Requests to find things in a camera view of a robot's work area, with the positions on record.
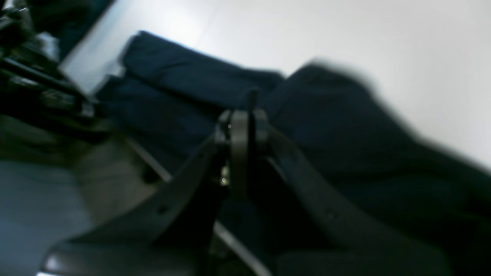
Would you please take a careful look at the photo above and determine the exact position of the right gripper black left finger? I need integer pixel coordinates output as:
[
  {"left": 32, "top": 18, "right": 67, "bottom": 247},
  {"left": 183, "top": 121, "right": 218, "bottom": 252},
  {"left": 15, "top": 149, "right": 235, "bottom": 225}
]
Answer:
[{"left": 38, "top": 110, "right": 250, "bottom": 276}]

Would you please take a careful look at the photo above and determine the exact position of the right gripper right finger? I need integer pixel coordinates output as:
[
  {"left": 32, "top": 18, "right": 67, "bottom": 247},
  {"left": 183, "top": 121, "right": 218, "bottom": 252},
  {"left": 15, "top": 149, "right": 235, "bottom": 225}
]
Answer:
[{"left": 252, "top": 109, "right": 452, "bottom": 276}]

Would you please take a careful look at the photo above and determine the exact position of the black T-shirt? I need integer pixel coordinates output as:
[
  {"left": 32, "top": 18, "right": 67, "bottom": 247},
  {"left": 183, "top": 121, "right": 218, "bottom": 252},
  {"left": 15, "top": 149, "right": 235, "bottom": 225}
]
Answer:
[{"left": 96, "top": 32, "right": 490, "bottom": 276}]

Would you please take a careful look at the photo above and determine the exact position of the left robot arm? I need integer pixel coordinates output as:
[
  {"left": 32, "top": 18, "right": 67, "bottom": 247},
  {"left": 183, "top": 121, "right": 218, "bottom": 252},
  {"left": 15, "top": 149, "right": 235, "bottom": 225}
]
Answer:
[{"left": 1, "top": 0, "right": 112, "bottom": 143}]

